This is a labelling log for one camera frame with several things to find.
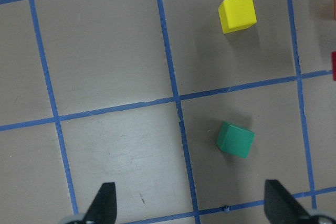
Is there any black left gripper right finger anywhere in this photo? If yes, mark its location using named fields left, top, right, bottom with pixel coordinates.
left=264, top=179, right=336, bottom=224

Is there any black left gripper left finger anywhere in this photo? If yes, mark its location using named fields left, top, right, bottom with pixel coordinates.
left=79, top=182, right=117, bottom=224

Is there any red wooden block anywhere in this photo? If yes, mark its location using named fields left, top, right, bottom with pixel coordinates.
left=331, top=51, right=336, bottom=81

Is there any green wooden block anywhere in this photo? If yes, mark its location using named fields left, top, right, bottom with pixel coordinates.
left=216, top=121, right=255, bottom=158

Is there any yellow wooden block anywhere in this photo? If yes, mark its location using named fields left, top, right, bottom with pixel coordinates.
left=218, top=0, right=257, bottom=34

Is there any orange wooden block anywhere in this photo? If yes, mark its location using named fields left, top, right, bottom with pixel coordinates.
left=333, top=0, right=336, bottom=20

